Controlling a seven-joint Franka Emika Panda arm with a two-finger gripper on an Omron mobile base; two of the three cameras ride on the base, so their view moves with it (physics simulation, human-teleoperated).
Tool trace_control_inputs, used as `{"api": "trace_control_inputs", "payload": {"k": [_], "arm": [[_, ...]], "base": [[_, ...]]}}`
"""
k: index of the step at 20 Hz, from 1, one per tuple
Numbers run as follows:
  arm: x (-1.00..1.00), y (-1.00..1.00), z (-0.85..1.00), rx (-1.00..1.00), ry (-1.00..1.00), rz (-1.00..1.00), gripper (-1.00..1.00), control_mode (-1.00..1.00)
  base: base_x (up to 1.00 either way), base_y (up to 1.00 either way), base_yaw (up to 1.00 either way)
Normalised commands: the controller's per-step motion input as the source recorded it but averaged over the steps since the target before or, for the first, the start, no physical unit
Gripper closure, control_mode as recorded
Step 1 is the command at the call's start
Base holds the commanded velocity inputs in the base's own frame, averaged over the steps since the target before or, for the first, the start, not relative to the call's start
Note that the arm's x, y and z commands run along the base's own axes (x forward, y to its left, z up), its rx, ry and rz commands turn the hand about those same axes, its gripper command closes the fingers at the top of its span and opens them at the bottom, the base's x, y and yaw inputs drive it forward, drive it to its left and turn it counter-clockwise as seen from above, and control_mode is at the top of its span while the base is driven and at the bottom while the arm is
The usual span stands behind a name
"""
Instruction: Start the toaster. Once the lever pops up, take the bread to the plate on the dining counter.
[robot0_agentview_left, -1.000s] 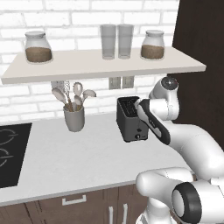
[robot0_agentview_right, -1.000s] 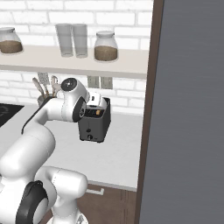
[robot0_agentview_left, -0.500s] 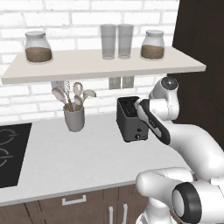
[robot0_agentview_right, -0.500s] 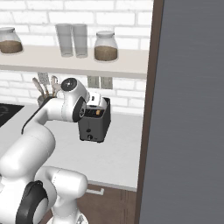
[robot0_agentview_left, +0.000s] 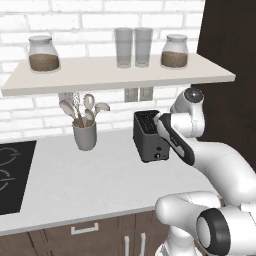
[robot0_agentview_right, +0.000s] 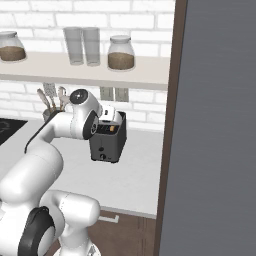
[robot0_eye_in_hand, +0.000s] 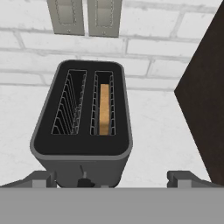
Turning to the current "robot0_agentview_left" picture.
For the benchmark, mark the glass jar with brown contents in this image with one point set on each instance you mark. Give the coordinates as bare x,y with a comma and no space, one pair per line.
43,56
174,55

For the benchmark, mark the dark brown tall cabinet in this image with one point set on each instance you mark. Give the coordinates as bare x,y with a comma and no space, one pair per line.
230,50

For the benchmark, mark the dark wood drawer front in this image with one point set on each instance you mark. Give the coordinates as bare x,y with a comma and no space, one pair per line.
53,235

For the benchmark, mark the clear drinking glass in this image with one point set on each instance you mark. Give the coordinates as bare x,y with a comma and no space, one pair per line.
123,48
143,46

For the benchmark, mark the grey utensil pot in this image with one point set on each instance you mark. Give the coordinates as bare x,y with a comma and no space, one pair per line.
85,137

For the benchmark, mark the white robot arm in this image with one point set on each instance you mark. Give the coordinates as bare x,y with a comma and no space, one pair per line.
220,166

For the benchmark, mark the pale wall shelf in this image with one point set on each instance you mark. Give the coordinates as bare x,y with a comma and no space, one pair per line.
100,75

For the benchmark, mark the black hob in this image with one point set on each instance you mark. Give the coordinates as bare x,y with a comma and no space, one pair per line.
15,180

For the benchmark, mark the grey double wall socket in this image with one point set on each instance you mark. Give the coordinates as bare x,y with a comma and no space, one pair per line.
139,94

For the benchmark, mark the dark grey toaster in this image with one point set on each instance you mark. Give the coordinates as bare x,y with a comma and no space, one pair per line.
146,141

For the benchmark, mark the pale wooden spoon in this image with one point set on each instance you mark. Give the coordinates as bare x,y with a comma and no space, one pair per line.
89,115
67,107
88,101
102,107

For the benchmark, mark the dark wood cupboard door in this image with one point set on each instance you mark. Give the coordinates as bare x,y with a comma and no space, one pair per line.
113,248
153,235

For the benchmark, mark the metal whisk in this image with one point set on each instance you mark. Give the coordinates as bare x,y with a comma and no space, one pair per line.
76,101

